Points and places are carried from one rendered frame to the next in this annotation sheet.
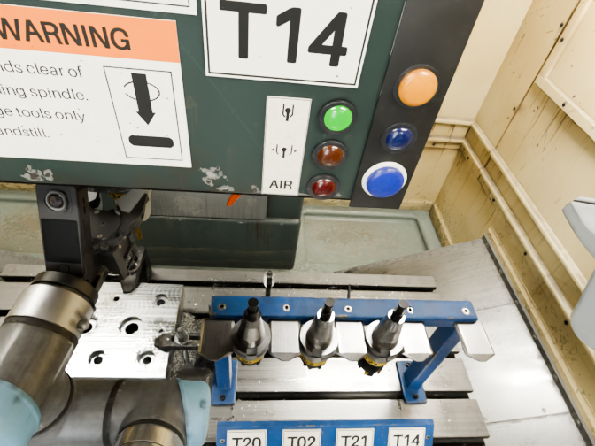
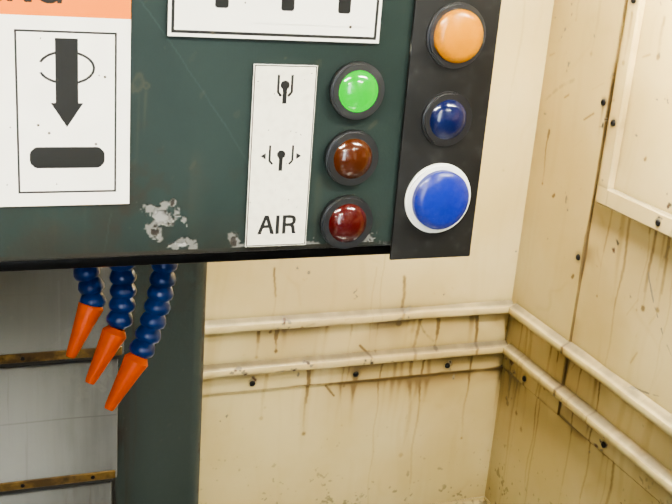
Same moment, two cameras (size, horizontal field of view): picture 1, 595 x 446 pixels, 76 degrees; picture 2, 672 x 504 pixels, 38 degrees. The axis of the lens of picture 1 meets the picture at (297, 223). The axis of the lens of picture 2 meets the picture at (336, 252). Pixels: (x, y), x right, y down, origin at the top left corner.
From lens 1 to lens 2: 0.23 m
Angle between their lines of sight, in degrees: 29
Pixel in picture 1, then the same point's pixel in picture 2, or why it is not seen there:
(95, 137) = not seen: outside the picture
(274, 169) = (265, 194)
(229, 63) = (202, 15)
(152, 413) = not seen: outside the picture
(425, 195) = (460, 488)
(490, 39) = (495, 146)
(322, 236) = not seen: outside the picture
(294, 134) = (295, 124)
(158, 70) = (97, 32)
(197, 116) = (148, 105)
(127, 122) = (34, 124)
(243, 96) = (220, 68)
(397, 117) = (438, 85)
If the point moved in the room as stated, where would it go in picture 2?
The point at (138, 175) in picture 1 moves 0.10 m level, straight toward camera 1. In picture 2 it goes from (32, 231) to (153, 305)
